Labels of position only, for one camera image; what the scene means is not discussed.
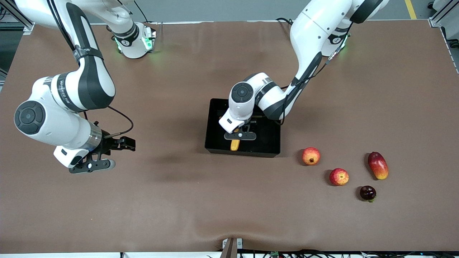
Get black right base cable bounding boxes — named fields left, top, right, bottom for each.
left=134, top=0, right=150, bottom=24

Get red pomegranate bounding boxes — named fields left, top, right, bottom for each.
left=302, top=147, right=321, bottom=166

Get red yellow mango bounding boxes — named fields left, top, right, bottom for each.
left=368, top=152, right=389, bottom=180

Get red yellow apple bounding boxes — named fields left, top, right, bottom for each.
left=329, top=168, right=349, bottom=186

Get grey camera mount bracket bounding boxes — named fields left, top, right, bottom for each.
left=222, top=237, right=243, bottom=258

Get dark purple mangosteen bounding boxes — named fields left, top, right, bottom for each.
left=360, top=185, right=377, bottom=203

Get black left base cables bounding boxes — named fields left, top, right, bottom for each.
left=275, top=17, right=299, bottom=29

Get aluminium frame profile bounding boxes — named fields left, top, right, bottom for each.
left=429, top=0, right=459, bottom=28
left=0, top=0, right=35, bottom=33

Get brown table cover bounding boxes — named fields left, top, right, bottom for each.
left=0, top=20, right=459, bottom=253

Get black plastic box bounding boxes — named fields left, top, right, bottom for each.
left=204, top=98, right=282, bottom=158

